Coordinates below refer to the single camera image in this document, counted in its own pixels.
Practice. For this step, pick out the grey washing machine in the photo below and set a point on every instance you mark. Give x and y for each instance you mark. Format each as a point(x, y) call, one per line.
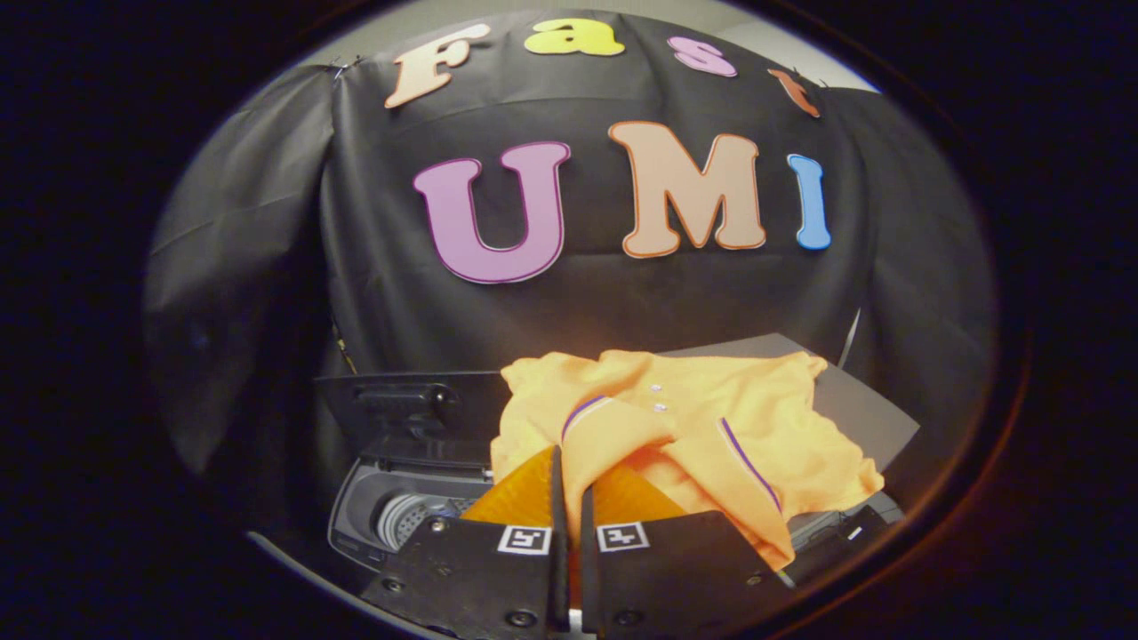
point(356, 516)

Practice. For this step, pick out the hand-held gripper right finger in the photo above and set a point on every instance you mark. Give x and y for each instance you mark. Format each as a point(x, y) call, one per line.
point(667, 569)

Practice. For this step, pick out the black backdrop cloth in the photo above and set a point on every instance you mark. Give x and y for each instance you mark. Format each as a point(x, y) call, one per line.
point(605, 302)

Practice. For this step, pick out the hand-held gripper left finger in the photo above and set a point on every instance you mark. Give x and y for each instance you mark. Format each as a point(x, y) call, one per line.
point(480, 578)

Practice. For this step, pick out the orange polo shirt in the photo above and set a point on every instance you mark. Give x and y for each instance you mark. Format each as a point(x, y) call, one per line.
point(711, 400)

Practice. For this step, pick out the white cabinet with grey top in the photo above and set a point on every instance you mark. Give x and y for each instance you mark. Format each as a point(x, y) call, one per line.
point(853, 409)

